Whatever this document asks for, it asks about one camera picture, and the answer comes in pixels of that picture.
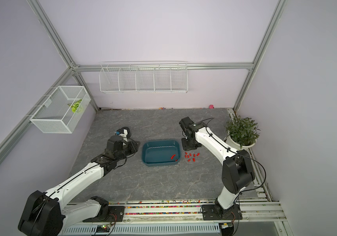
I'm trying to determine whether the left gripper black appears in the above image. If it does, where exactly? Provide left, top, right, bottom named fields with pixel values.
left=115, top=140, right=141, bottom=161

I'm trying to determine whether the teal plastic storage box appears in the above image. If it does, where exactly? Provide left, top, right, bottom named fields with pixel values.
left=142, top=140, right=181, bottom=167

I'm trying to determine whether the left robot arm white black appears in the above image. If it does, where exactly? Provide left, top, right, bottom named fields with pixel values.
left=18, top=139, right=140, bottom=236

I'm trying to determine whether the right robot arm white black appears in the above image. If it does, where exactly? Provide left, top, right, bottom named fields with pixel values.
left=180, top=123, right=255, bottom=211

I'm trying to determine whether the black round container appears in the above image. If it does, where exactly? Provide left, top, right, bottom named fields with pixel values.
left=118, top=127, right=131, bottom=139

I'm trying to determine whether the white pot leafy plant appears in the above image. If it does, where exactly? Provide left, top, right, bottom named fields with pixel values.
left=224, top=115, right=261, bottom=150

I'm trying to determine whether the green toy in basket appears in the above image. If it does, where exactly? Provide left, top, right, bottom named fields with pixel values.
left=68, top=99, right=83, bottom=114

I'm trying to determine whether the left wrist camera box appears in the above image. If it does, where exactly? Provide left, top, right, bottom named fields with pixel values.
left=106, top=135, right=124, bottom=152

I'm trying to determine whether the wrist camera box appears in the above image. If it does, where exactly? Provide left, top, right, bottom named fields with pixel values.
left=106, top=135, right=124, bottom=152
left=179, top=117, right=197, bottom=133

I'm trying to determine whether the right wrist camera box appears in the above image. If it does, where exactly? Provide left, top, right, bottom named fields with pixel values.
left=179, top=117, right=197, bottom=133

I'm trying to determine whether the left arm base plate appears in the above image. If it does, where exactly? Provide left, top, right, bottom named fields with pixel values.
left=83, top=205, right=125, bottom=222

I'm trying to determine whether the white wire basket left wall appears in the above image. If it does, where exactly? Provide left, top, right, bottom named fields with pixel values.
left=30, top=86, right=91, bottom=134

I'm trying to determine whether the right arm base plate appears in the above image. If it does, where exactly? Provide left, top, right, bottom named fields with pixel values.
left=200, top=204, right=243, bottom=221

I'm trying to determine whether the white wire wall shelf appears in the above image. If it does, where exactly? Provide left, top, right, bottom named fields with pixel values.
left=99, top=62, right=189, bottom=93

